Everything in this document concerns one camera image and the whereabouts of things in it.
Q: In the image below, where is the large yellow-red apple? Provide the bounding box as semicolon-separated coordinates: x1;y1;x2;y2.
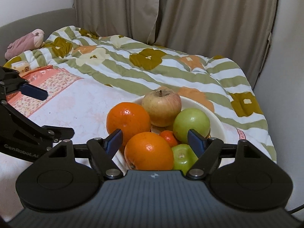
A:
141;86;182;127

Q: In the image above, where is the pink floral towel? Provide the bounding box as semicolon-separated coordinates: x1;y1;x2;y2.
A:
0;64;248;221

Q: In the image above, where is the pink plush toy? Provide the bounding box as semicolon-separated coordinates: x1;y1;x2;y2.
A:
5;29;44;60

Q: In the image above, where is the green apple back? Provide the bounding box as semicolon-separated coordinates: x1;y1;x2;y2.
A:
173;108;210;144

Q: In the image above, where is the tissue pack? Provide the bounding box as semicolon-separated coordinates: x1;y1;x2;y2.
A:
11;61;31;74

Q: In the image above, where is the floral striped quilt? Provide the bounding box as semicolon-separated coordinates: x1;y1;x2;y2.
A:
5;26;277;161

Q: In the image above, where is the small mandarin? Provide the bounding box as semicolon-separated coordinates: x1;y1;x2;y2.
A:
159;130;179;147

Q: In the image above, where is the large orange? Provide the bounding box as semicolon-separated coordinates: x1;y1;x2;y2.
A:
106;102;151;147
124;132;174;170

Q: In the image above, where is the green apple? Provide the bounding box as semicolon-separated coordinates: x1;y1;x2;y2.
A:
173;108;210;144
172;144;198;175

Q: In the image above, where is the green apple front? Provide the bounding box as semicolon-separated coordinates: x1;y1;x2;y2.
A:
172;144;198;175

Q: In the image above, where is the beige curtain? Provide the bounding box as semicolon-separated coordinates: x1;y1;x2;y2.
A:
74;0;278;86

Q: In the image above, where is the grey headboard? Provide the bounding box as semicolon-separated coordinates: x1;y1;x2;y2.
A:
0;8;77;66

